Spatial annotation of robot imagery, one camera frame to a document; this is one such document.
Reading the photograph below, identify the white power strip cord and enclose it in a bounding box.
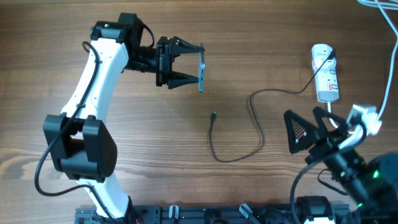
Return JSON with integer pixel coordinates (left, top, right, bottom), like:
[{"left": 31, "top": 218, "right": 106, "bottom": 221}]
[{"left": 326, "top": 0, "right": 398, "bottom": 130}]

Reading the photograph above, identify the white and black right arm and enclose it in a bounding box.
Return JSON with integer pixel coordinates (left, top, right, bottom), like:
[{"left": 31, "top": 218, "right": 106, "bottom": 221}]
[{"left": 284, "top": 105, "right": 397, "bottom": 218}]

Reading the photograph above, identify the white charger adapter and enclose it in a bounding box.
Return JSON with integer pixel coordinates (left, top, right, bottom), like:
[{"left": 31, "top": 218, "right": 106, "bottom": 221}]
[{"left": 312, "top": 53, "right": 336, "bottom": 72}]

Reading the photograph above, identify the black charging cable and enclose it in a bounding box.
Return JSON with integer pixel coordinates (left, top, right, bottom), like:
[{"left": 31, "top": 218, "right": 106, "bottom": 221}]
[{"left": 208, "top": 49, "right": 337, "bottom": 163}]

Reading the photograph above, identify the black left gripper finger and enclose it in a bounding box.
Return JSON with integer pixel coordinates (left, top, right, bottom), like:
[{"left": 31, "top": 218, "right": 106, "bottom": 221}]
[
  {"left": 169, "top": 36, "right": 205, "bottom": 55},
  {"left": 167, "top": 72, "right": 198, "bottom": 89}
]

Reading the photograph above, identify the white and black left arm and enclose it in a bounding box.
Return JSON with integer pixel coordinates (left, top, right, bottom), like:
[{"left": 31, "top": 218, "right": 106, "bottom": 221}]
[{"left": 43, "top": 12, "right": 205, "bottom": 223}]

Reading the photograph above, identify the smartphone with blue screen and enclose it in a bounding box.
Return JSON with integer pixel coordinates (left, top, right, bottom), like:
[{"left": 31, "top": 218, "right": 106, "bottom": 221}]
[{"left": 198, "top": 52, "right": 205, "bottom": 93}]

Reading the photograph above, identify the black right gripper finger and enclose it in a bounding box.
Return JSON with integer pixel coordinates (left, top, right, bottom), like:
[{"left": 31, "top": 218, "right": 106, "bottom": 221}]
[
  {"left": 284, "top": 110, "right": 319, "bottom": 154},
  {"left": 312, "top": 106, "right": 355, "bottom": 133}
]

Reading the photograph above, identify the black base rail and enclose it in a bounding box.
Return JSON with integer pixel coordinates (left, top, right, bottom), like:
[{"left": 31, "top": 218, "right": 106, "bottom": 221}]
[{"left": 73, "top": 203, "right": 361, "bottom": 224}]

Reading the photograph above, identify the white power strip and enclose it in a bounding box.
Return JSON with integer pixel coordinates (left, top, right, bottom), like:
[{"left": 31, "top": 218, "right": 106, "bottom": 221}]
[{"left": 312, "top": 44, "right": 340, "bottom": 103}]

